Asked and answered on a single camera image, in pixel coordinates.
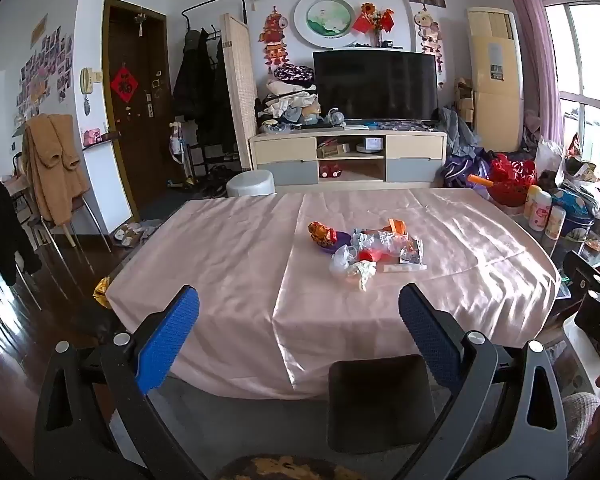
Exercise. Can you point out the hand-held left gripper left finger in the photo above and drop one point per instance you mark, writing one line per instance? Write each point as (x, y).
(167, 335)

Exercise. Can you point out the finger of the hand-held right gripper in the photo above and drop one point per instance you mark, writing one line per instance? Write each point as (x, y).
(587, 275)

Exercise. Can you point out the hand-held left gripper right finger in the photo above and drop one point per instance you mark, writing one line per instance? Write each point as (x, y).
(430, 335)

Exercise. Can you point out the orange tube with red caps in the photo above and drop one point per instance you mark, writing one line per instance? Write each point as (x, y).
(396, 227)

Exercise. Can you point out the purple bowl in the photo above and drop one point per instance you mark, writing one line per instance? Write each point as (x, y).
(341, 241)

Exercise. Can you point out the orange red wrapper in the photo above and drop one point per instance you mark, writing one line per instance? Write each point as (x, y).
(321, 232)

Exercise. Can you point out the blue round tin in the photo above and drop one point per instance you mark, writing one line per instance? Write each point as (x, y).
(577, 220)

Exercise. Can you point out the white paper strip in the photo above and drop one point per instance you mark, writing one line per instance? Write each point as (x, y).
(402, 270)

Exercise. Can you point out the gold foil bag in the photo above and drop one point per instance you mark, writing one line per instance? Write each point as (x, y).
(102, 294)

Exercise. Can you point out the silver foil packet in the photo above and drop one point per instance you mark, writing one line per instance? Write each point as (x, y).
(412, 254)

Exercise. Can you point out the black chair back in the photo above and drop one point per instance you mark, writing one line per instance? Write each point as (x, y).
(380, 405)

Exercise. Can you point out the pink tablecloth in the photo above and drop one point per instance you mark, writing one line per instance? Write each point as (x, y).
(240, 285)

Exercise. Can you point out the clear plastic wrap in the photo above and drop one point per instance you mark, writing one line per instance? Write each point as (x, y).
(382, 246)

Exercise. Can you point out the small red wrapper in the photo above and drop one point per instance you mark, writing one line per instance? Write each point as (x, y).
(366, 256)

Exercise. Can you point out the slippers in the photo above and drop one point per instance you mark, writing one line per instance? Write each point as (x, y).
(135, 232)

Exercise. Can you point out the clear plastic bag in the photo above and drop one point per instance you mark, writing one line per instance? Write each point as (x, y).
(341, 260)

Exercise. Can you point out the red plastic basket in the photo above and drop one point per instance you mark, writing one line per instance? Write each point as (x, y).
(512, 185)

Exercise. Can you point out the plastic bags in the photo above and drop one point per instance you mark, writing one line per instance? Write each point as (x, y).
(555, 160)

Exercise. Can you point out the metal chair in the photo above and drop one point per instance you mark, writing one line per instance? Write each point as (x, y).
(87, 220)

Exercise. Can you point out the orange stick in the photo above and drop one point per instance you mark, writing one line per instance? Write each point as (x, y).
(480, 180)

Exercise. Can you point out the white board panel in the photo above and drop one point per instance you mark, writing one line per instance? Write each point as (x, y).
(107, 185)

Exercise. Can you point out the grey round stool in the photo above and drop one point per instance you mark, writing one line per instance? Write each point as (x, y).
(250, 184)

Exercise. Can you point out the grey purple clothes heap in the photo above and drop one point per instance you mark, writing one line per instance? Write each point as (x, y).
(460, 150)

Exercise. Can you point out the worn wooden stool seat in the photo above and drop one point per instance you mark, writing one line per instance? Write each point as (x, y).
(290, 467)

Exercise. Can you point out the brown wooden door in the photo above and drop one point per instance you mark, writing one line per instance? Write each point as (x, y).
(145, 150)

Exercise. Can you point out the beige standing air conditioner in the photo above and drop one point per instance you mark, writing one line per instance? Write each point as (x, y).
(497, 105)

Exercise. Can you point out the black hanging coat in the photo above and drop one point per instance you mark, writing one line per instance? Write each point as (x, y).
(0, 230)

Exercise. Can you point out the brown robe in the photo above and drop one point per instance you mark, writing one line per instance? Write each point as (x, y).
(55, 170)

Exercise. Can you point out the white shelf device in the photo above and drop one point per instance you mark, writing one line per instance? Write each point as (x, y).
(371, 144)

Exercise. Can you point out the small cardboard box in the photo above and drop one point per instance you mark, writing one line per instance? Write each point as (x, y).
(332, 150)

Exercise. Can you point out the pink toy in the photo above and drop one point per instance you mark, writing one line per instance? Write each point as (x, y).
(92, 137)

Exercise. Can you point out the cardboard boxes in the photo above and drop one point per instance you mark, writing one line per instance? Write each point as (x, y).
(464, 102)

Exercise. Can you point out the wooden television cabinet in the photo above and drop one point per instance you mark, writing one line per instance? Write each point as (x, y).
(285, 152)

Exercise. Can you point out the window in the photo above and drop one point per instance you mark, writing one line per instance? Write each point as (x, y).
(590, 50)

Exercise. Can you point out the purple curtain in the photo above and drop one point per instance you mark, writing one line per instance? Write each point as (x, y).
(530, 35)

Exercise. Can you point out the black coats on rack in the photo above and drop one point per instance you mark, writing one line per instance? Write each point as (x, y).
(200, 90)

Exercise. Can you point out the red diamond door decoration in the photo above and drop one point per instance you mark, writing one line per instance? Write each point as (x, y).
(124, 84)

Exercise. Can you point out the beige folding screen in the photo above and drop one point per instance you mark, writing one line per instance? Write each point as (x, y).
(241, 90)

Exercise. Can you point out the black television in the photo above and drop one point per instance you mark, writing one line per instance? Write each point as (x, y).
(375, 85)

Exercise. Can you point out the pile of folded clothes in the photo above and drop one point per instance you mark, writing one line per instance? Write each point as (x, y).
(290, 100)

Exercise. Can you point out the white intercom phone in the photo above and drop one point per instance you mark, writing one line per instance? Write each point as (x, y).
(86, 81)

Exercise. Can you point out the hanging animal ornament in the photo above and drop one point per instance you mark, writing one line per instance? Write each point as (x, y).
(428, 35)

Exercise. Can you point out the red flags bouquet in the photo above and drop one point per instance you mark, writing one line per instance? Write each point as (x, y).
(375, 20)

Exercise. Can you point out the wall photo collage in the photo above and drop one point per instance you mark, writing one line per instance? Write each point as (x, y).
(45, 75)

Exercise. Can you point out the red fish wall decoration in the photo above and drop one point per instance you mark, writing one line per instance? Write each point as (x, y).
(276, 37)

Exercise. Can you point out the round wall plate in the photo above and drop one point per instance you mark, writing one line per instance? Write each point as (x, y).
(327, 19)

